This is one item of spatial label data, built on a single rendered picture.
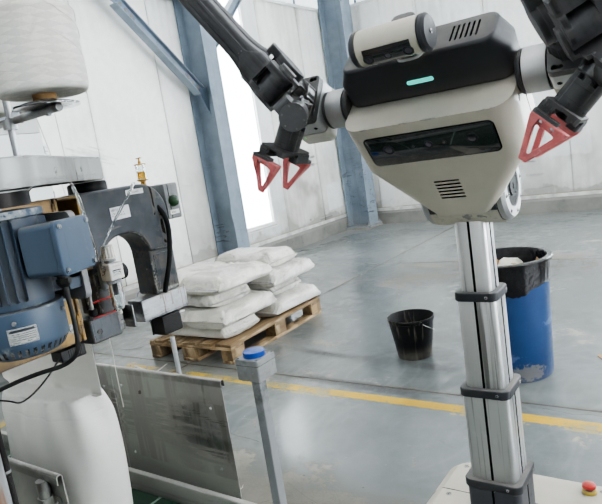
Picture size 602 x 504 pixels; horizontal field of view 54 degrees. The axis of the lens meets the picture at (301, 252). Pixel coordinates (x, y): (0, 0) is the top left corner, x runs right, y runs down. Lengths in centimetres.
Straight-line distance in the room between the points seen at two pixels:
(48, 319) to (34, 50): 46
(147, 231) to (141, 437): 92
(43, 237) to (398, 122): 74
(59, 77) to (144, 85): 585
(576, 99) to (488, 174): 37
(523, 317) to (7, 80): 266
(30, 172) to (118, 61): 580
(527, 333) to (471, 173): 200
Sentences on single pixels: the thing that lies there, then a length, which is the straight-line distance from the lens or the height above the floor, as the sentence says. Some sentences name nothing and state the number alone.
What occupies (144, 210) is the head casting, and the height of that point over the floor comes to 128.
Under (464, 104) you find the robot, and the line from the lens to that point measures 126.
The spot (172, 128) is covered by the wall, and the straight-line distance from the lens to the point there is 714.
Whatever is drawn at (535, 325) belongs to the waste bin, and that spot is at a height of 31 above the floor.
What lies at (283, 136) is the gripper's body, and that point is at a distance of 126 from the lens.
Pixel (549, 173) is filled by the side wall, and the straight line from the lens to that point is 909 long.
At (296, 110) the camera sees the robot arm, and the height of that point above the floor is 143.
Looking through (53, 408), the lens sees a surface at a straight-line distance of 172.
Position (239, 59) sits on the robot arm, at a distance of 125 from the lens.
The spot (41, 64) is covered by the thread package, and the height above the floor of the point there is 157.
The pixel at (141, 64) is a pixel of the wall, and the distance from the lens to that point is 704.
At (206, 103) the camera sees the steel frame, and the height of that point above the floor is 212.
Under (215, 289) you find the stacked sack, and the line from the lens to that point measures 404.
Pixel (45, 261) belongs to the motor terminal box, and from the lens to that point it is 103.
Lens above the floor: 135
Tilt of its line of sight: 9 degrees down
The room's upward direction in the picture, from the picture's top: 9 degrees counter-clockwise
